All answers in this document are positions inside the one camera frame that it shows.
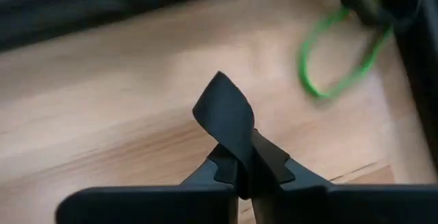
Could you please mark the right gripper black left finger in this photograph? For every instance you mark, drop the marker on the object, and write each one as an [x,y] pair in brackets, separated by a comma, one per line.
[154,207]

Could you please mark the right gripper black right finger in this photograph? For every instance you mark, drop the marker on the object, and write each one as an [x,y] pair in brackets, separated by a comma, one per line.
[342,207]

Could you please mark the green rubber band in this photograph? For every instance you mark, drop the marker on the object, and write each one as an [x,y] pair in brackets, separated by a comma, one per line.
[303,64]

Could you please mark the black metal table frame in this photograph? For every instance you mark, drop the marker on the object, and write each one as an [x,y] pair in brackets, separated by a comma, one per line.
[68,18]

